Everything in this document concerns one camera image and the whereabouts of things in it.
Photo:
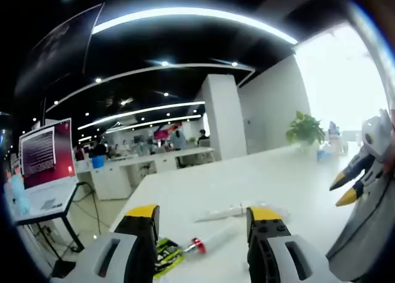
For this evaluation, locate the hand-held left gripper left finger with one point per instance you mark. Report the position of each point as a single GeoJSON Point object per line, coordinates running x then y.
{"type": "Point", "coordinates": [123, 252]}

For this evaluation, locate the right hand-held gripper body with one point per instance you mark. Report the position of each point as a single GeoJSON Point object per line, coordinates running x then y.
{"type": "Point", "coordinates": [378, 132]}

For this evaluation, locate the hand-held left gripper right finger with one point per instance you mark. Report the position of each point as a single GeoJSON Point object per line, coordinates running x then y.
{"type": "Point", "coordinates": [277, 252]}

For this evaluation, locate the green black skincare sachet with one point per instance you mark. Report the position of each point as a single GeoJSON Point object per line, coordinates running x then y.
{"type": "Point", "coordinates": [168, 255]}

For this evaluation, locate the red collar pump skincare bottle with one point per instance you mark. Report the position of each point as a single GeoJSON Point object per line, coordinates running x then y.
{"type": "Point", "coordinates": [222, 233]}

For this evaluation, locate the white skincare tube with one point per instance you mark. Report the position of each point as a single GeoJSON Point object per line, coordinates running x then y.
{"type": "Point", "coordinates": [216, 215]}

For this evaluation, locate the person's right hand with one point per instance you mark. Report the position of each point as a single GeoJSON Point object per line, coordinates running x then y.
{"type": "Point", "coordinates": [391, 159]}

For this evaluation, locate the small blue box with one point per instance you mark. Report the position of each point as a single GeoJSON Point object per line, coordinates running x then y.
{"type": "Point", "coordinates": [322, 155]}

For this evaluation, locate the white purple tabletop object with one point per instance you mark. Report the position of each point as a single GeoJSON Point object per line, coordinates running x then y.
{"type": "Point", "coordinates": [334, 138]}

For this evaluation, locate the black laptop stand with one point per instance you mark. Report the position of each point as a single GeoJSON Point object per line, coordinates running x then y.
{"type": "Point", "coordinates": [69, 227]}

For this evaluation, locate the green potted plant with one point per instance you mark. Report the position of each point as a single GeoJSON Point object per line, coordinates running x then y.
{"type": "Point", "coordinates": [304, 129]}

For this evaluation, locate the row of white office desks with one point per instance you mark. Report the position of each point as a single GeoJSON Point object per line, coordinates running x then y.
{"type": "Point", "coordinates": [123, 175]}

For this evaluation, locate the blue bin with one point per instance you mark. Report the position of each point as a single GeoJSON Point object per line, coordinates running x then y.
{"type": "Point", "coordinates": [98, 162]}

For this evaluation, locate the light blue packet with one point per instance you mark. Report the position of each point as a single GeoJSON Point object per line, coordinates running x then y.
{"type": "Point", "coordinates": [17, 193]}

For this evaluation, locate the white laptop with red screen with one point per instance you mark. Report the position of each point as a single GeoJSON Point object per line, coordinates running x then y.
{"type": "Point", "coordinates": [46, 153]}

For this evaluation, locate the white building column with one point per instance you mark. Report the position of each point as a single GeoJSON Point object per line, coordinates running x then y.
{"type": "Point", "coordinates": [223, 119]}

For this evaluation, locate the long ceiling light strip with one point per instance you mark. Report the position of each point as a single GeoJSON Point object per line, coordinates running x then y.
{"type": "Point", "coordinates": [191, 13]}

